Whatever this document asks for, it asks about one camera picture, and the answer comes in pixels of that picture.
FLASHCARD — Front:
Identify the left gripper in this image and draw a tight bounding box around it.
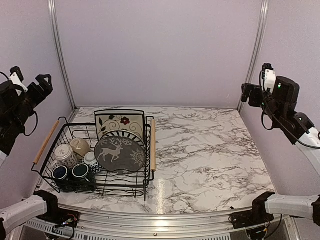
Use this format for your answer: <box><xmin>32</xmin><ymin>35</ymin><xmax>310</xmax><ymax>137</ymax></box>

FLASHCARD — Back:
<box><xmin>10</xmin><ymin>74</ymin><xmax>52</xmax><ymax>130</ymax></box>

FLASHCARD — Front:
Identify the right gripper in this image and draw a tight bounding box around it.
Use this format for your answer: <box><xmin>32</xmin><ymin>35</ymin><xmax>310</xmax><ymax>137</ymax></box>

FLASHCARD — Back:
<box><xmin>242</xmin><ymin>82</ymin><xmax>283</xmax><ymax>125</ymax></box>

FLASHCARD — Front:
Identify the square floral plate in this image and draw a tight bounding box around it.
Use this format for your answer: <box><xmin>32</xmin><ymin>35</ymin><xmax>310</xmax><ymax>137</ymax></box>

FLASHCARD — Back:
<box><xmin>94</xmin><ymin>109</ymin><xmax>146</xmax><ymax>140</ymax></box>

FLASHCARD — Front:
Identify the grey reindeer plate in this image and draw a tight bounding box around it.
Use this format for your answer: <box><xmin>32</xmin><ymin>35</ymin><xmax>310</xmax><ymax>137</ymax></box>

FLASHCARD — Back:
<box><xmin>94</xmin><ymin>136</ymin><xmax>146</xmax><ymax>173</ymax></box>

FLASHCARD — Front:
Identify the striped round plate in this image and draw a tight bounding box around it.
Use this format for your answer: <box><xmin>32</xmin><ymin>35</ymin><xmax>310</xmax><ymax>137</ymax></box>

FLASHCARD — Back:
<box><xmin>100</xmin><ymin>130</ymin><xmax>146</xmax><ymax>149</ymax></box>

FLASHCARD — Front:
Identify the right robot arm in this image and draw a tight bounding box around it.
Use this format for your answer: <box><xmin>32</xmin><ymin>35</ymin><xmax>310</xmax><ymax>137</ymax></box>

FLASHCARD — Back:
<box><xmin>241</xmin><ymin>76</ymin><xmax>320</xmax><ymax>225</ymax></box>

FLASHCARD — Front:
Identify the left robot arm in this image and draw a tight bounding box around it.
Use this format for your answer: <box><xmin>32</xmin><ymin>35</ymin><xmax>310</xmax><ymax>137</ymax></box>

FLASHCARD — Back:
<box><xmin>0</xmin><ymin>74</ymin><xmax>53</xmax><ymax>165</ymax></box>

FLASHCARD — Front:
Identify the beige bowl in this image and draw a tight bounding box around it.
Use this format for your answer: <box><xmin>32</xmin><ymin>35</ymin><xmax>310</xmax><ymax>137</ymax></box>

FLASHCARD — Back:
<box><xmin>69</xmin><ymin>137</ymin><xmax>90</xmax><ymax>160</ymax></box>

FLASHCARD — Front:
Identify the floral glass mug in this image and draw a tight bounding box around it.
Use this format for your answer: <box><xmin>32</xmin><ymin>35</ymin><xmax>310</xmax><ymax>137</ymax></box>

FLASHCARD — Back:
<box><xmin>53</xmin><ymin>144</ymin><xmax>78</xmax><ymax>169</ymax></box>

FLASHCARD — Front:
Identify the blue patterned bowl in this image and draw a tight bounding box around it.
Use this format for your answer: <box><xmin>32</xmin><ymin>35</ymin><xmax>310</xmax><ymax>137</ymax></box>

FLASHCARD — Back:
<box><xmin>82</xmin><ymin>151</ymin><xmax>103</xmax><ymax>174</ymax></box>

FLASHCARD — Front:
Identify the dark blue cup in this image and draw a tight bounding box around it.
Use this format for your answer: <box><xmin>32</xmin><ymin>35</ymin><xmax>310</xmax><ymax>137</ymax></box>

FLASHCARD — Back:
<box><xmin>51</xmin><ymin>165</ymin><xmax>69</xmax><ymax>180</ymax></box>

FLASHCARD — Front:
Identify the dark teal cup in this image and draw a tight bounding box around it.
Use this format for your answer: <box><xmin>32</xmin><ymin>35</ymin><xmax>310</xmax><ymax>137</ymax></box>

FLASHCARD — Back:
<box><xmin>72</xmin><ymin>163</ymin><xmax>90</xmax><ymax>179</ymax></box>

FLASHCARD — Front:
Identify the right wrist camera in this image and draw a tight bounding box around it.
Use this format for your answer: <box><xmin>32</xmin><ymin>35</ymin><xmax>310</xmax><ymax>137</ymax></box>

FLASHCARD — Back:
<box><xmin>262</xmin><ymin>63</ymin><xmax>276</xmax><ymax>94</ymax></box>

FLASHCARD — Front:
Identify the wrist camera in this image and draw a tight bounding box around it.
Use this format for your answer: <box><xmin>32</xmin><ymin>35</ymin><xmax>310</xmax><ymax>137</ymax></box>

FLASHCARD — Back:
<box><xmin>262</xmin><ymin>63</ymin><xmax>276</xmax><ymax>94</ymax></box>
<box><xmin>9</xmin><ymin>66</ymin><xmax>28</xmax><ymax>93</ymax></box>

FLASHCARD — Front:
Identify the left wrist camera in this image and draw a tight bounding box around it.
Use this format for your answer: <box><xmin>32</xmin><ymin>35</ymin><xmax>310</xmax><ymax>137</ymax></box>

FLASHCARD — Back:
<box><xmin>9</xmin><ymin>66</ymin><xmax>28</xmax><ymax>93</ymax></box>

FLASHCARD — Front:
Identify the left aluminium frame post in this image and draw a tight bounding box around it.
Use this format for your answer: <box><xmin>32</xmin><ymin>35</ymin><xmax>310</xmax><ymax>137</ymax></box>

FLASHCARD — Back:
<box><xmin>48</xmin><ymin>0</ymin><xmax>77</xmax><ymax>111</ymax></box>

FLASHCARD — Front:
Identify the aluminium frame post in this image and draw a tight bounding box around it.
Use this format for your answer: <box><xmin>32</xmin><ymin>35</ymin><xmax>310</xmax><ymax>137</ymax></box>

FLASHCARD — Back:
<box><xmin>236</xmin><ymin>0</ymin><xmax>271</xmax><ymax>112</ymax></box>
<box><xmin>48</xmin><ymin>0</ymin><xmax>77</xmax><ymax>111</ymax></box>

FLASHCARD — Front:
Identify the black wire dish rack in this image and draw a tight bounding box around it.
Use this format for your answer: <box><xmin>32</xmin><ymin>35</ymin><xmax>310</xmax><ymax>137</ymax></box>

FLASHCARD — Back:
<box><xmin>32</xmin><ymin>109</ymin><xmax>156</xmax><ymax>198</ymax></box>

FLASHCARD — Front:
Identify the right aluminium frame post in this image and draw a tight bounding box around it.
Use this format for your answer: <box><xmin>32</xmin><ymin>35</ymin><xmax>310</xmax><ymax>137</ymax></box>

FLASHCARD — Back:
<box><xmin>236</xmin><ymin>0</ymin><xmax>271</xmax><ymax>112</ymax></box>

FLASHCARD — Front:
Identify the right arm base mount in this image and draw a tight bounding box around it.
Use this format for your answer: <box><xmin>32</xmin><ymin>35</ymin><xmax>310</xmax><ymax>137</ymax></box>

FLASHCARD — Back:
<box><xmin>228</xmin><ymin>191</ymin><xmax>276</xmax><ymax>229</ymax></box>

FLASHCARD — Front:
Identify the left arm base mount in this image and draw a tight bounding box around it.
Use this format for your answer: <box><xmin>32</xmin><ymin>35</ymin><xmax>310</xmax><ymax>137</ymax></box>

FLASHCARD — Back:
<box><xmin>34</xmin><ymin>190</ymin><xmax>80</xmax><ymax>228</ymax></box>

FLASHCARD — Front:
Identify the front aluminium rail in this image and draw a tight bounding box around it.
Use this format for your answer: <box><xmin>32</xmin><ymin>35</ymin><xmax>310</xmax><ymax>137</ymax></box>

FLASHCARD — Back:
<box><xmin>14</xmin><ymin>199</ymin><xmax>301</xmax><ymax>240</ymax></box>

